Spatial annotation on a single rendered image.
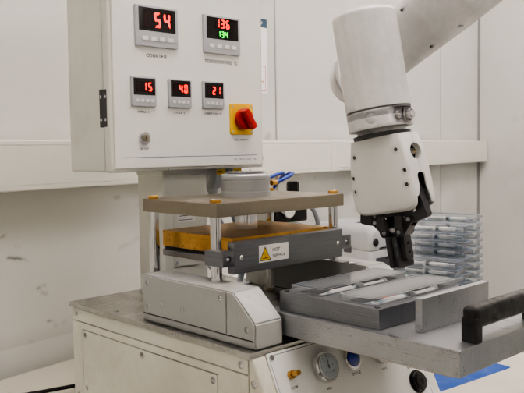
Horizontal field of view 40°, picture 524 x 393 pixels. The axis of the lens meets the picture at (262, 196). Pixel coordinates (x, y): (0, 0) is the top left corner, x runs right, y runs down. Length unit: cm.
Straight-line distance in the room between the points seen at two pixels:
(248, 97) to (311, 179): 99
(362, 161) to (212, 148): 39
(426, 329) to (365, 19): 39
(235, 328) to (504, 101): 274
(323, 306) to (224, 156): 45
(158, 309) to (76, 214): 56
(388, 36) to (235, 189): 34
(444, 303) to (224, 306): 28
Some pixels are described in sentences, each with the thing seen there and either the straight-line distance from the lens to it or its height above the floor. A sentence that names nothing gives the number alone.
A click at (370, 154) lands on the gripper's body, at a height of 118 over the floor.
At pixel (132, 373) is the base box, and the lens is 115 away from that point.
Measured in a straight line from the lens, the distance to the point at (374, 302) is 87.
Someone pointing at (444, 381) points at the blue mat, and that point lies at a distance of 141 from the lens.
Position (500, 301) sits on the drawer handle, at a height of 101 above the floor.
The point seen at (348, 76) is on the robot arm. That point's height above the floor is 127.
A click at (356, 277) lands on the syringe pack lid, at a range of 102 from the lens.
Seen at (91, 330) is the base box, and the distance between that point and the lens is 124.
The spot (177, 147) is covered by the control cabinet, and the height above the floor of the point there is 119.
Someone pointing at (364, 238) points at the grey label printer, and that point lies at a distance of 207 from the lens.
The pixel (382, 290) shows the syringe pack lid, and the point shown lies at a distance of 93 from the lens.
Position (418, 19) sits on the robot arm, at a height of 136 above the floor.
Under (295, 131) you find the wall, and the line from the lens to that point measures 221.
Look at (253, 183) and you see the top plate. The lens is 111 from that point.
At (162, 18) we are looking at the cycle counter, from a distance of 122.
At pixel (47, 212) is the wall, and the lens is 155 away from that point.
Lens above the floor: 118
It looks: 4 degrees down
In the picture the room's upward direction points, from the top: 1 degrees counter-clockwise
